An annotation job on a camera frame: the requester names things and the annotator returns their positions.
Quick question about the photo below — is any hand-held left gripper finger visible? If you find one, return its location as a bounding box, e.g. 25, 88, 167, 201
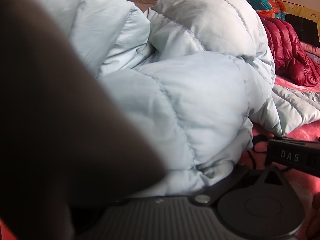
189, 166, 288, 207

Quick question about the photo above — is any light blue down jacket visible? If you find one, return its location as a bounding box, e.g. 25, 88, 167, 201
0, 0, 320, 201

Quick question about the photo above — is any dark red down jacket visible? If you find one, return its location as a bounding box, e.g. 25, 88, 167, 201
261, 17, 320, 87

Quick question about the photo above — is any black cloth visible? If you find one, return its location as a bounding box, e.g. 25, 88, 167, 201
285, 14, 320, 48

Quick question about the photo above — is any yellow headboard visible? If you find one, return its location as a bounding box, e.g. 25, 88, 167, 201
282, 1, 320, 23

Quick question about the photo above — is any teal and orange printed blanket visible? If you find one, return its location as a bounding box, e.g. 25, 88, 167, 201
242, 0, 287, 21

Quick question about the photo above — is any dark cloth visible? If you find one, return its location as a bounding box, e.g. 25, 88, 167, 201
0, 0, 168, 240

